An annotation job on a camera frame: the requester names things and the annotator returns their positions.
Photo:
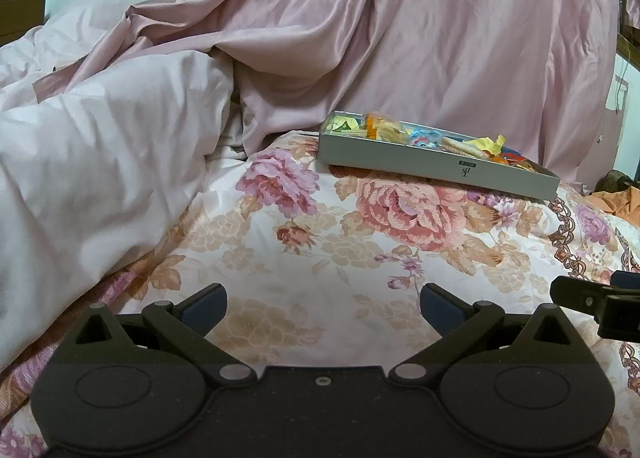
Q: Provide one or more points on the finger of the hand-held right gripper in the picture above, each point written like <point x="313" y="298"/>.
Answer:
<point x="627" y="279"/>
<point x="575" y="293"/>

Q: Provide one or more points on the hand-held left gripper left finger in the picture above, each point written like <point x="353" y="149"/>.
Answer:
<point x="202" y="310"/>

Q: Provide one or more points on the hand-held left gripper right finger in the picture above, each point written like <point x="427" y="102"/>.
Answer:
<point x="442" y="310"/>

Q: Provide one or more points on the grey cardboard box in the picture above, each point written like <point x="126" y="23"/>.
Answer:
<point x="400" y="161"/>

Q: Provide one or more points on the white rice cracker packet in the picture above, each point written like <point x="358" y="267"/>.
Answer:
<point x="462" y="147"/>

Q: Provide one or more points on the orange cloth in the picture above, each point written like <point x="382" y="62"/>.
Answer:
<point x="617" y="203"/>

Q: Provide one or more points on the dark cloth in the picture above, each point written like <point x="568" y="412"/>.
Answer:
<point x="614" y="182"/>

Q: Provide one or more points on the floral bedsheet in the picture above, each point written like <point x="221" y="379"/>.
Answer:
<point x="325" y="258"/>

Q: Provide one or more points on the yellow crumpled snack packet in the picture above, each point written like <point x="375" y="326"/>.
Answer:
<point x="487" y="143"/>

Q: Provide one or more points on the white duvet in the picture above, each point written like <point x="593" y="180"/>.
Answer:
<point x="90" y="163"/>

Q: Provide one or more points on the clear snack packet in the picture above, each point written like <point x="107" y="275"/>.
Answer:
<point x="392" y="131"/>

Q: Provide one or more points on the orange striped snack packet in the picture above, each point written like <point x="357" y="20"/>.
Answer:
<point x="372" y="126"/>

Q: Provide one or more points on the yellow green snack packet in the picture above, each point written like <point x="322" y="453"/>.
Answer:
<point x="342" y="123"/>

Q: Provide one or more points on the pink satin sheet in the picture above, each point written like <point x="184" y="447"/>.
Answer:
<point x="400" y="38"/>

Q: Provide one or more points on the brown wooden board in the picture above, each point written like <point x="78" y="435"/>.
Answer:
<point x="20" y="21"/>

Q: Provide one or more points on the wooden window frame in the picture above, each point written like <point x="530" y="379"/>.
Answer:
<point x="629" y="51"/>

